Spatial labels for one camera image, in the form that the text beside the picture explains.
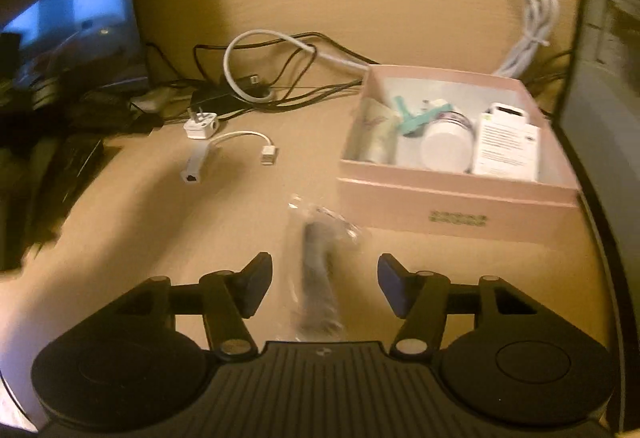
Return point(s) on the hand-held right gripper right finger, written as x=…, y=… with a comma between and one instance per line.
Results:
x=392, y=285

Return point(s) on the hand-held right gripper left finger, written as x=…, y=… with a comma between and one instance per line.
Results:
x=255, y=283

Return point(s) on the clear bag with dark item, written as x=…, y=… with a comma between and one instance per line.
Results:
x=315, y=268

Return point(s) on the pink cardboard box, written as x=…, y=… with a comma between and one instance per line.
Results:
x=450, y=205

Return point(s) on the white round jar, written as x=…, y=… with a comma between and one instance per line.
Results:
x=445, y=148

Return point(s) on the cream squeeze tube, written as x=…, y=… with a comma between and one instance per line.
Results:
x=377, y=131

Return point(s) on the teal plastic clip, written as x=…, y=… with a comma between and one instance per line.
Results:
x=415, y=121

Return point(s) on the white packaged box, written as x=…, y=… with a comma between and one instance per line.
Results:
x=507, y=146

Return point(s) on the white usb ethernet adapter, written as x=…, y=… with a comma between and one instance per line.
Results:
x=195, y=168

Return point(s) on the white plug adapter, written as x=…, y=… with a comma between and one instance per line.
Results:
x=201, y=126

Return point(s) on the black keyboard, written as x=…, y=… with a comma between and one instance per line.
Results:
x=75, y=168

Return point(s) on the computer monitor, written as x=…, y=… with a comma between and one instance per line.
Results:
x=75, y=23

